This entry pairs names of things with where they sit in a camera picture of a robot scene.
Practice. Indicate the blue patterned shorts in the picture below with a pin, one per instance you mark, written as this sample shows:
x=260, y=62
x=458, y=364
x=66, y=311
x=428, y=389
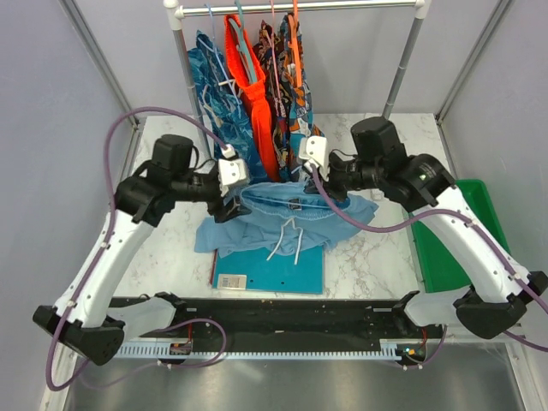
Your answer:
x=227, y=115

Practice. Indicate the blue plastic hanger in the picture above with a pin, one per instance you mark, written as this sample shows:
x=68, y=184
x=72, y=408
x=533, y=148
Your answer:
x=227, y=81

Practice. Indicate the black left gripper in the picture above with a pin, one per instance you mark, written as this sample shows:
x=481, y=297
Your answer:
x=221, y=212

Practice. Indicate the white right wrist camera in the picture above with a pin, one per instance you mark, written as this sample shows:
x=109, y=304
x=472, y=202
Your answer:
x=314, y=152

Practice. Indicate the orange plastic hanger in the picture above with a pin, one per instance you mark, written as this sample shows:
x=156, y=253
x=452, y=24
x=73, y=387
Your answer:
x=293, y=56

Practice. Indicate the colourful cartoon print shorts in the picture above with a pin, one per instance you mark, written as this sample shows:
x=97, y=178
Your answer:
x=301, y=122

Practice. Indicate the dark comic print shorts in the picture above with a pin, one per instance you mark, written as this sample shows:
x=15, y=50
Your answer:
x=280, y=123

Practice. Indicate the teal plastic hanger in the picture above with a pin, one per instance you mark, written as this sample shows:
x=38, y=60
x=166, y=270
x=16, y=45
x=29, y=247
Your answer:
x=237, y=34

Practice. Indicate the aluminium frame post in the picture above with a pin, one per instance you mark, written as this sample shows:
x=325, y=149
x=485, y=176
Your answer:
x=486, y=35
x=81, y=26

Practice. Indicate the pink plastic hanger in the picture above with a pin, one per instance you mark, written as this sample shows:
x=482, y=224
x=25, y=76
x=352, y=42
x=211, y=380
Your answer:
x=277, y=93

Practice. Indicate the orange shorts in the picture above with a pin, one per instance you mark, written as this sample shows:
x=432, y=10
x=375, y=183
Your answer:
x=255, y=103

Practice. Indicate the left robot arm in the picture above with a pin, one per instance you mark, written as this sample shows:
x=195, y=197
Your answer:
x=83, y=318

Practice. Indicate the light blue cable duct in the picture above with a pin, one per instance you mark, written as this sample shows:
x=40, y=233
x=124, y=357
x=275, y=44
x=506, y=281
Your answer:
x=154, y=349

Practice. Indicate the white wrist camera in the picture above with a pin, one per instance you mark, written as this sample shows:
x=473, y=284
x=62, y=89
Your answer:
x=314, y=152
x=232, y=170

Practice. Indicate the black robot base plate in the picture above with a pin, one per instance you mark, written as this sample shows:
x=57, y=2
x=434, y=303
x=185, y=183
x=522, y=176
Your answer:
x=254, y=325

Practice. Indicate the light blue shorts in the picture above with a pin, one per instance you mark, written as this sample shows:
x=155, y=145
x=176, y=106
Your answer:
x=280, y=231

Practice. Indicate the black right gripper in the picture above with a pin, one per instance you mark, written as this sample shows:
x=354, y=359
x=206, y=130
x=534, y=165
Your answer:
x=330, y=189

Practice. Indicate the left aluminium frame post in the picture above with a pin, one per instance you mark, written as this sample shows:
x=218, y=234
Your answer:
x=81, y=26

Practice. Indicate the teal folder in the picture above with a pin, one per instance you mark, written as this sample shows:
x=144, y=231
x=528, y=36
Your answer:
x=257, y=270

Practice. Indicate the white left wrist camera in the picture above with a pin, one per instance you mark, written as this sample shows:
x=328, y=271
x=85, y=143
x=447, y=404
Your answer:
x=232, y=170

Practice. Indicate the white metal clothes rack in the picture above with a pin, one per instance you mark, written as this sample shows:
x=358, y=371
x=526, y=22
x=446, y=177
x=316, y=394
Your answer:
x=176, y=13

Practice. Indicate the light blue wire hanger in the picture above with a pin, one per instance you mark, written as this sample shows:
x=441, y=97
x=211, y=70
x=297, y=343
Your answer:
x=285, y=197

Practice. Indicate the green plastic bin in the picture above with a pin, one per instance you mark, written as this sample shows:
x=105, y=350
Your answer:
x=439, y=269

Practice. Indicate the right aluminium frame post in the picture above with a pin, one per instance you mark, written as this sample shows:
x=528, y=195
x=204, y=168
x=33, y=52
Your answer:
x=486, y=35

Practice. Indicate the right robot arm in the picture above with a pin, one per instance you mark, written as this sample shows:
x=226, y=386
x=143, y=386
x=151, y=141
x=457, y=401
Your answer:
x=500, y=288

